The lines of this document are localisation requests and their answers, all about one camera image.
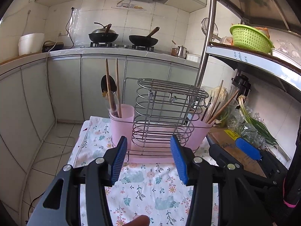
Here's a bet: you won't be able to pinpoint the dark metal chopstick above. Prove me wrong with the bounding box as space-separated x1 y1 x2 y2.
201 96 221 122

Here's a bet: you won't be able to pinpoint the left hand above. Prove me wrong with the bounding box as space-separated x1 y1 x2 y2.
123 215 150 226

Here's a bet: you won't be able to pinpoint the cardboard box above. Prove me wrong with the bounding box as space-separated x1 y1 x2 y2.
207 126 288 178

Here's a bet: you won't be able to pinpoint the plastic bag of greens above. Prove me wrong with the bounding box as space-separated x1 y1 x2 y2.
224 106 279 150

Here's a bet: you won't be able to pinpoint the green onions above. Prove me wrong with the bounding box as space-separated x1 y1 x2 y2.
238 95 279 147

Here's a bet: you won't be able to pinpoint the pink cup right side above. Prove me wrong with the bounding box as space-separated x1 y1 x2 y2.
184 114 213 151

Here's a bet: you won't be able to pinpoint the pink cup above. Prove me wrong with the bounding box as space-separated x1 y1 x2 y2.
184 114 213 151
109 104 135 150

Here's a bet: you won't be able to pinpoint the pink plastic rack tray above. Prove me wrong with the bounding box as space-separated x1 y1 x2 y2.
125 114 193 164

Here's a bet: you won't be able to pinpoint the pink cup left side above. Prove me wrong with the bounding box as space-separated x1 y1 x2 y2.
109 104 135 150

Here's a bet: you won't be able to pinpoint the wooden chopstick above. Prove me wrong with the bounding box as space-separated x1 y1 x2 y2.
104 58 119 117
115 58 122 118
204 80 227 123
207 90 239 124

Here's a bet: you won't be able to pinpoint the floral animal print cloth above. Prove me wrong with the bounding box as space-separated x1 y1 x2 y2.
68 115 220 226

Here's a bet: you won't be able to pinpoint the stainless steel spoon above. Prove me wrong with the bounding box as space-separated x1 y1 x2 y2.
106 91 119 117

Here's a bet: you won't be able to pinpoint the black ladle in cup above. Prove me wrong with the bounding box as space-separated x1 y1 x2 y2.
100 73 117 100

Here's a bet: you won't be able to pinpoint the white lidded container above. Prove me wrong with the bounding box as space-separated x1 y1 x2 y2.
186 54 201 63

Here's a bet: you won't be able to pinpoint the wooden chopstick far left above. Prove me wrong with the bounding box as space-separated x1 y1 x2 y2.
104 58 119 117

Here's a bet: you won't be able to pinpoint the small steel pot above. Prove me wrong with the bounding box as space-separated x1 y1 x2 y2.
171 40 189 59

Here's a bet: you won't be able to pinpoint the green plastic basket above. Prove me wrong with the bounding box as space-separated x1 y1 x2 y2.
230 24 274 54

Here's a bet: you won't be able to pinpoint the gas stove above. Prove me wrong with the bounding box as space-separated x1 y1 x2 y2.
90 42 154 52

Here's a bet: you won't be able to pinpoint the black wok with lid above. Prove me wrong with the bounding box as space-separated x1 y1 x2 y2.
89 22 119 43

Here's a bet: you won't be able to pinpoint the white rice cooker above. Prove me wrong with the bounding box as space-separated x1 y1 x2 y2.
18 33 44 56

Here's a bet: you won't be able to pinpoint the steel shelving unit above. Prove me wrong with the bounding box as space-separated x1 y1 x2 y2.
194 0 300 101

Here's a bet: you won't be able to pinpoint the metal wire utensil rack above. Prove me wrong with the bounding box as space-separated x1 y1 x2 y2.
123 76 210 157

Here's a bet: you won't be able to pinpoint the black wok wooden handle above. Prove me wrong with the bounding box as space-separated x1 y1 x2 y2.
129 27 160 47

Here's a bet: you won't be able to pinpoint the wire mesh strainer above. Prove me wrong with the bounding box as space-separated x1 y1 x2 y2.
200 17 220 39

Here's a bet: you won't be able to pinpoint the black power cable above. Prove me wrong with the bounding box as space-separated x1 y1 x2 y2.
65 7 76 47

